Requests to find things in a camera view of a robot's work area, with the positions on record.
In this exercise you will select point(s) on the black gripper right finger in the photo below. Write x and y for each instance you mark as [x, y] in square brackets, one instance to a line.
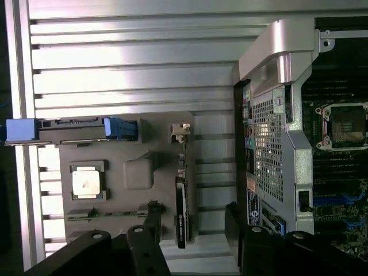
[258, 253]

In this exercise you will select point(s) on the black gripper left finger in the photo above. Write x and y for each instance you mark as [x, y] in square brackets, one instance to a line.
[143, 247]

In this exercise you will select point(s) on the grey plastic parts rack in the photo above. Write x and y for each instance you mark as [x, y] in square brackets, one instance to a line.
[120, 201]

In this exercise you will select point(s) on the silver CPU chip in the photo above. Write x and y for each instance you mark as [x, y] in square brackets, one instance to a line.
[86, 184]

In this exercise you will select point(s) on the blue expansion slot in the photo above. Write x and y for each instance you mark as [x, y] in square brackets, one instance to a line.
[327, 199]

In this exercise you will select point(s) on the green Dell motherboard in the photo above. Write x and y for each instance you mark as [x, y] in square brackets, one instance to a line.
[330, 172]

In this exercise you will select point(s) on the black and silver PC case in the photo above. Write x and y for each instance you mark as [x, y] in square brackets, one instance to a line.
[270, 143]

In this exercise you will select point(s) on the CPU socket with metal frame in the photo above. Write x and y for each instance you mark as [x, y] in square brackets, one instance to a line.
[345, 126]

